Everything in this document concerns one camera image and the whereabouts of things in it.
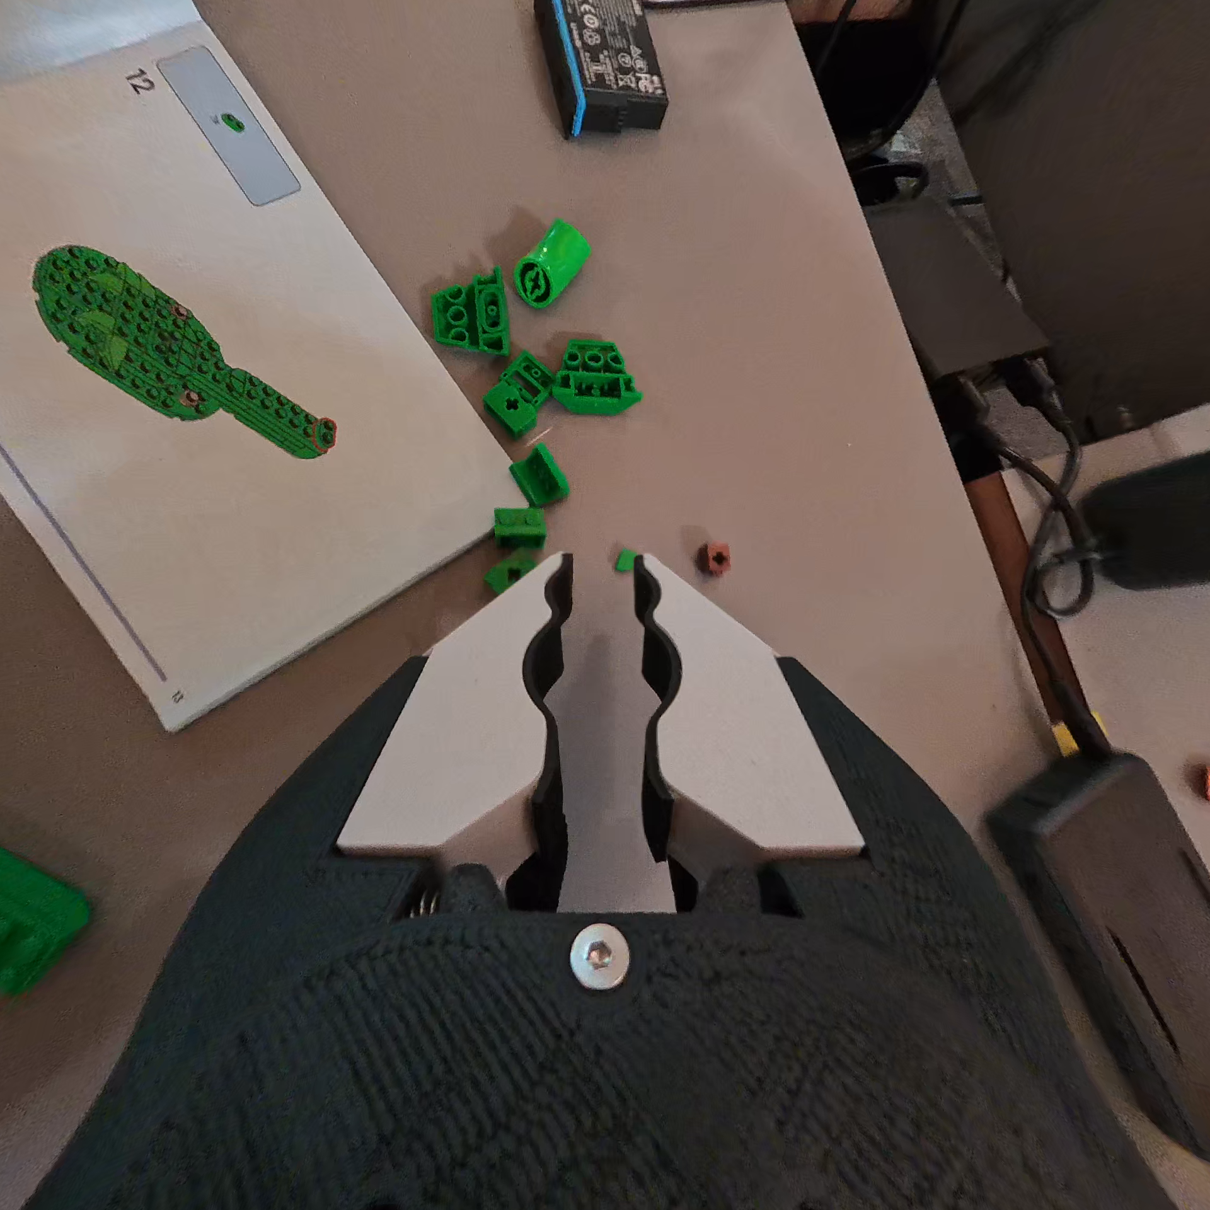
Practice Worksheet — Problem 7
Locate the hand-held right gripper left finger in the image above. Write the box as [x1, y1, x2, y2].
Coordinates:
[335, 550, 575, 913]

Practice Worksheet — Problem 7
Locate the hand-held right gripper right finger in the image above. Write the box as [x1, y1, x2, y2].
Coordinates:
[631, 555, 867, 915]

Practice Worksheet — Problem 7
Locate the green brick paddle model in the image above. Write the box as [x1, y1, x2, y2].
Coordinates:
[0, 844, 92, 1000]

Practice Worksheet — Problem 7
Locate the white instruction booklet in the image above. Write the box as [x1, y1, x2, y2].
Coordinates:
[0, 0, 528, 733]

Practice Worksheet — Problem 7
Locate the black case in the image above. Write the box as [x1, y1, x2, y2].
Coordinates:
[985, 749, 1210, 1160]

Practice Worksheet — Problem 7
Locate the cluster of green bricks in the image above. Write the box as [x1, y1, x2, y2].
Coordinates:
[428, 217, 644, 596]

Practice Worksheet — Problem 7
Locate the black device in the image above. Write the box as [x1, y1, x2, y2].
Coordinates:
[1080, 471, 1210, 592]

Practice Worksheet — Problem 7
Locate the black floor box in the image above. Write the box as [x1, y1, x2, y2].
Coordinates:
[861, 193, 1053, 382]

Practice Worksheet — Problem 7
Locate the black battery with blue edge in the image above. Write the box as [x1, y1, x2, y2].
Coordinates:
[531, 0, 671, 141]

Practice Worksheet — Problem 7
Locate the black cable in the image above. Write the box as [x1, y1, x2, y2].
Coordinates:
[945, 363, 1107, 758]

